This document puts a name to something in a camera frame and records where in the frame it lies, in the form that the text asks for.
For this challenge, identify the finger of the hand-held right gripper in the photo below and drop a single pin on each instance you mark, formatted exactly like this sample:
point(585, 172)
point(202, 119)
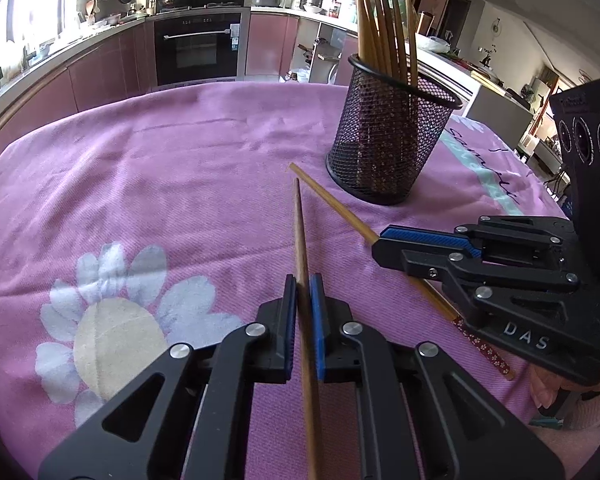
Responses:
point(410, 257)
point(430, 240)

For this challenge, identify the person's right hand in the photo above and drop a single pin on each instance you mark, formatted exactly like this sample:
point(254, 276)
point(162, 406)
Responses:
point(544, 390)

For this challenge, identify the pink island cabinets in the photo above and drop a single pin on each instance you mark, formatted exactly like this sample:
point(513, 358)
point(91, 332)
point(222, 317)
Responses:
point(272, 42)

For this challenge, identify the wooden chopstick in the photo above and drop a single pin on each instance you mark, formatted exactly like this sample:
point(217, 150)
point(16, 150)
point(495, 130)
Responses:
point(330, 200)
point(300, 240)

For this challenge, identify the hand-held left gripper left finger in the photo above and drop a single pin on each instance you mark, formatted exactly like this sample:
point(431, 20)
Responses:
point(290, 325)

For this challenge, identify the black built-in oven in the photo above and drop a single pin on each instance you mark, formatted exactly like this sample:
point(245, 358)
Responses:
point(197, 47)

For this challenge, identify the pink kitchen base cabinets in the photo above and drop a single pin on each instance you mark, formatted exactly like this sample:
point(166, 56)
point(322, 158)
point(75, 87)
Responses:
point(70, 80)

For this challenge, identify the bunch of wooden chopsticks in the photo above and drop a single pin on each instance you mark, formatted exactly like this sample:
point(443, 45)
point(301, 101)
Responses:
point(380, 20)

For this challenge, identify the pink flower tablecloth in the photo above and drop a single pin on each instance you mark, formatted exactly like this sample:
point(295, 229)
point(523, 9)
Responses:
point(155, 185)

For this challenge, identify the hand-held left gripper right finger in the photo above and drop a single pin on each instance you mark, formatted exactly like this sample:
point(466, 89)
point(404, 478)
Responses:
point(318, 325)

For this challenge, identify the black mesh holder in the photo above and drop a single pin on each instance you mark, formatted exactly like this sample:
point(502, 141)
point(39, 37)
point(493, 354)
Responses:
point(385, 135)

